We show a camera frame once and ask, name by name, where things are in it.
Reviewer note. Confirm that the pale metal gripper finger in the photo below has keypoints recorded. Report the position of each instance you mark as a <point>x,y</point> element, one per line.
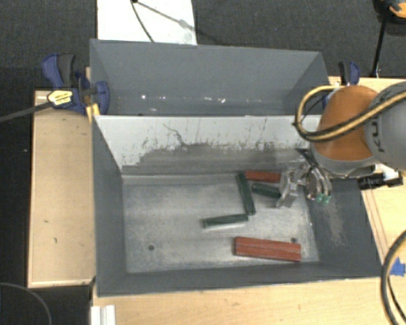
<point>293,191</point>
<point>284,185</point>

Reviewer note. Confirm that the dark green flat block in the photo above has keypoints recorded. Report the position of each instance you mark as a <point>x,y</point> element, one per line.
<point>245,193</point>
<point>265,190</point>
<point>225,221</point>

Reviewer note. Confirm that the small red-brown flat block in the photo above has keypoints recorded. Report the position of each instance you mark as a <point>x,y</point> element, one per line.
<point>262,176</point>

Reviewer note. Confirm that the large red-brown flat block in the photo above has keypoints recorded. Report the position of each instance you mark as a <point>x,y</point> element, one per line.
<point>267,249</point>

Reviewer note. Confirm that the grey metal bin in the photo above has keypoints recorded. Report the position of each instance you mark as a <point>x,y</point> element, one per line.
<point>176,215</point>

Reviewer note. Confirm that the pale wood board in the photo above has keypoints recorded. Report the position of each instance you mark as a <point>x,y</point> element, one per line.
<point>61,198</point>

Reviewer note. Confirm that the black cylinder on white bracket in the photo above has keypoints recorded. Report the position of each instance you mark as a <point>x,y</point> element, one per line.
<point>379,182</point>

